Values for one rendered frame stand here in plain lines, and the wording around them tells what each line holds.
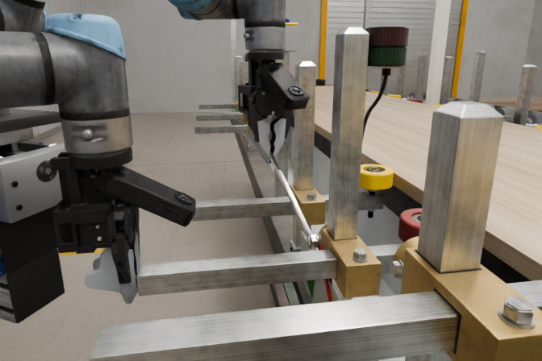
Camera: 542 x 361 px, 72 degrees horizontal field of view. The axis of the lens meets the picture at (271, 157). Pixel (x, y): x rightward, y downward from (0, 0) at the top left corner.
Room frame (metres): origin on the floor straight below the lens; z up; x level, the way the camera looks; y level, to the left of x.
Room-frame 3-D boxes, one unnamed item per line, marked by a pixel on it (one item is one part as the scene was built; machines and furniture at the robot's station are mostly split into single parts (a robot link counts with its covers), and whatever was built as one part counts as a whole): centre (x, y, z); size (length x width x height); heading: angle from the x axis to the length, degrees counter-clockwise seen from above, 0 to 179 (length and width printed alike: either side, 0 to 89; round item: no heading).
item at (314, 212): (0.75, -0.07, 0.84); 0.13 x 0.06 x 0.05; 9
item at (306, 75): (0.78, -0.07, 0.89); 0.03 x 0.03 x 0.48; 9
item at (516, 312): (0.21, -0.16, 0.98); 0.02 x 0.02 x 0.01
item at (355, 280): (0.51, -0.12, 0.85); 0.13 x 0.06 x 0.05; 9
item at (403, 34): (0.54, -0.16, 1.16); 0.06 x 0.06 x 0.02
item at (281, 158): (1.04, -0.03, 0.93); 0.05 x 0.04 x 0.45; 9
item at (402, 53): (0.54, -0.16, 1.14); 0.06 x 0.06 x 0.02
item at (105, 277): (0.42, 0.21, 0.86); 0.06 x 0.03 x 0.09; 99
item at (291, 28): (1.03, -0.03, 1.18); 0.07 x 0.07 x 0.08; 9
